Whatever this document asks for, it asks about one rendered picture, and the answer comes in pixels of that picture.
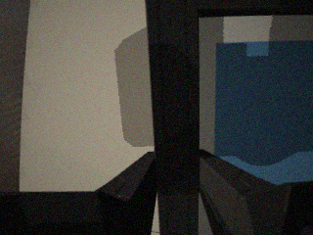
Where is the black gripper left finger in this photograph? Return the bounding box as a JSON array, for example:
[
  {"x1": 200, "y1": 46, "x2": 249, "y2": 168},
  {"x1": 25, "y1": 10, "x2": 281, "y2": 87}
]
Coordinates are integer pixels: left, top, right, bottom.
[{"x1": 0, "y1": 152, "x2": 157, "y2": 235}]

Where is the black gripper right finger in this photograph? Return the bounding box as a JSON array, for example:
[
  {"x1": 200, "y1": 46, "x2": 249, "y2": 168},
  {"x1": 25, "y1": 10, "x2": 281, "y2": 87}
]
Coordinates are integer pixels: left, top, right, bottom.
[{"x1": 199, "y1": 150, "x2": 313, "y2": 235}]

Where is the dark grey flat panel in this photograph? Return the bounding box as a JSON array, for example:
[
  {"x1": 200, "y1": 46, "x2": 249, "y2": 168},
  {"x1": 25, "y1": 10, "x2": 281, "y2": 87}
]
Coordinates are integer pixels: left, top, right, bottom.
[{"x1": 20, "y1": 0, "x2": 155, "y2": 192}]

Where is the black picture frame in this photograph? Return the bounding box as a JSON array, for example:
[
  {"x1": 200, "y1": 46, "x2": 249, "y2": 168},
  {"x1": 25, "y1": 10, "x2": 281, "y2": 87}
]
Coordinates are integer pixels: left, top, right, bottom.
[{"x1": 145, "y1": 0, "x2": 313, "y2": 235}]

